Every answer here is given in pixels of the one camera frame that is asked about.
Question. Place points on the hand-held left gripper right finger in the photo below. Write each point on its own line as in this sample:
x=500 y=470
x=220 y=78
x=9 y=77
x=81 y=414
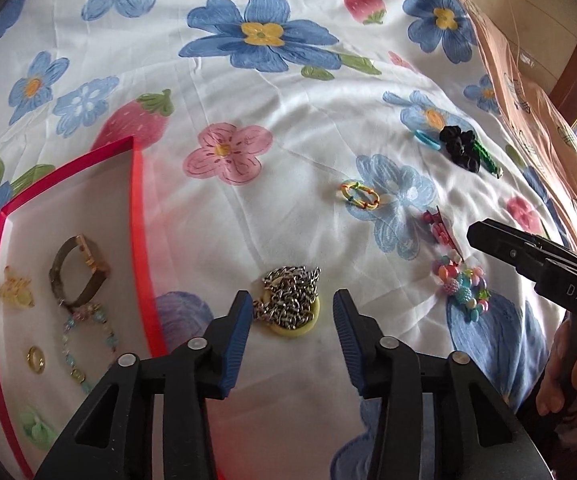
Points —
x=351 y=345

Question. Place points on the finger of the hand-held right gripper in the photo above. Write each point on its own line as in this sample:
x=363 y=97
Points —
x=503 y=245

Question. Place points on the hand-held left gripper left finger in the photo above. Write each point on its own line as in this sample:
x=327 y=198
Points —
x=233 y=345

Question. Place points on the green flower hair clip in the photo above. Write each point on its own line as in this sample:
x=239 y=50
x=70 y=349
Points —
x=38 y=432

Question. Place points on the yellow hair claw clip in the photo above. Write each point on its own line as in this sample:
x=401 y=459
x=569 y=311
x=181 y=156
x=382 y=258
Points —
x=16 y=290

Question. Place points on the red shallow box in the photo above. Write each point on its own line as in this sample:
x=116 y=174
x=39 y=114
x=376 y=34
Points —
x=33 y=240

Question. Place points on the person's right hand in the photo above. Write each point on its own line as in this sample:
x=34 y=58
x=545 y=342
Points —
x=558 y=385

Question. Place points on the pink hair clips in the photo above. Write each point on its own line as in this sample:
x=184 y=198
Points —
x=438 y=232

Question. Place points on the black scrunchie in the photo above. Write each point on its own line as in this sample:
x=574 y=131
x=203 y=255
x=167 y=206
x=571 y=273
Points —
x=458 y=145

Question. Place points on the floral bed sheet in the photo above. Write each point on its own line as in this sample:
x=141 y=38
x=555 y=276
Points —
x=293 y=120

